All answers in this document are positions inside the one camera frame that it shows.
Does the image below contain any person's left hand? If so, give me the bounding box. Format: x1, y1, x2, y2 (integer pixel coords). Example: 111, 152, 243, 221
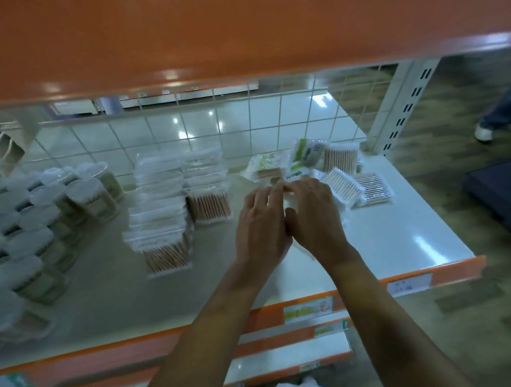
233, 179, 298, 284

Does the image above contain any person's right hand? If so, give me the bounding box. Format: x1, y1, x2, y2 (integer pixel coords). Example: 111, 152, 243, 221
279, 175, 366, 272

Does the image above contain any green-label swab packet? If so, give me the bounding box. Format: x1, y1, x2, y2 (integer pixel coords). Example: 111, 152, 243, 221
283, 166, 316, 191
289, 137, 327, 172

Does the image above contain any white shelf orange rail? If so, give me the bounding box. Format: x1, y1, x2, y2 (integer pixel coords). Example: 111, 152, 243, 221
0, 133, 493, 387

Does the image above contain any white shelf board orange rim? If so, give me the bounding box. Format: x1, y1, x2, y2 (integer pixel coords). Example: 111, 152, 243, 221
0, 0, 511, 137
53, 302, 354, 387
221, 326, 355, 387

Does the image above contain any person's left forearm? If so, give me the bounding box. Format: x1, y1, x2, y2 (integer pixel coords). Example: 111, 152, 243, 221
145, 258, 278, 387

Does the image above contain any person's right forearm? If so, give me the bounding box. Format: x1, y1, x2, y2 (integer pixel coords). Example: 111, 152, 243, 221
322, 246, 497, 387

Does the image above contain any distant white orange shelf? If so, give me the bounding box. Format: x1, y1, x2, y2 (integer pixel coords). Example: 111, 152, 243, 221
50, 71, 260, 126

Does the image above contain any narrow green price label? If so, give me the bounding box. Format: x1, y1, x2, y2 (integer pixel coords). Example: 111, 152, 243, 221
313, 317, 352, 340

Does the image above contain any plain white price label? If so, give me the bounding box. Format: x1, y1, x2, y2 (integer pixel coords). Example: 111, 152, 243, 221
386, 270, 434, 299

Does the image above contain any white slotted end post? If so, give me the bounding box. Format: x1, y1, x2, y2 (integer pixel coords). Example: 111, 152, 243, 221
370, 54, 442, 160

